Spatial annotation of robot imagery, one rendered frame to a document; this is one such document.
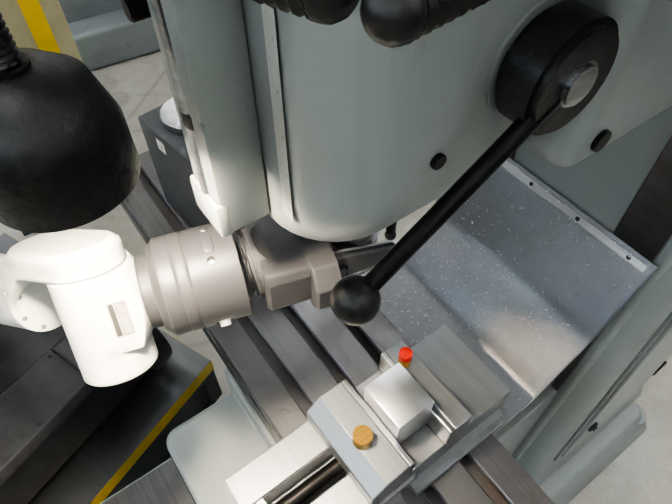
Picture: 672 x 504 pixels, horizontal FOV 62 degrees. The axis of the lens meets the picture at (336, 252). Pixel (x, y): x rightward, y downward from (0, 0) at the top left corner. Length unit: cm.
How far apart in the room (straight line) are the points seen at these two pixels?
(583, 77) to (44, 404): 114
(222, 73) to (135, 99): 262
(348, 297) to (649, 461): 168
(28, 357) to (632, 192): 117
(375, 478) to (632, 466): 134
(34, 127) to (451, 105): 20
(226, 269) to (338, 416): 26
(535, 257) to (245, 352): 45
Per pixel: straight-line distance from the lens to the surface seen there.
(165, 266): 47
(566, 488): 162
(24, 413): 128
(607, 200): 81
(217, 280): 46
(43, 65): 27
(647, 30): 41
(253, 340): 87
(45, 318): 58
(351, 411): 66
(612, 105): 44
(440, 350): 76
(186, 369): 143
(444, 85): 31
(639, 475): 191
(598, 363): 102
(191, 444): 91
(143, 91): 298
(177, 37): 30
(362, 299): 31
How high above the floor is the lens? 164
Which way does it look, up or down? 51 degrees down
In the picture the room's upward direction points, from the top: straight up
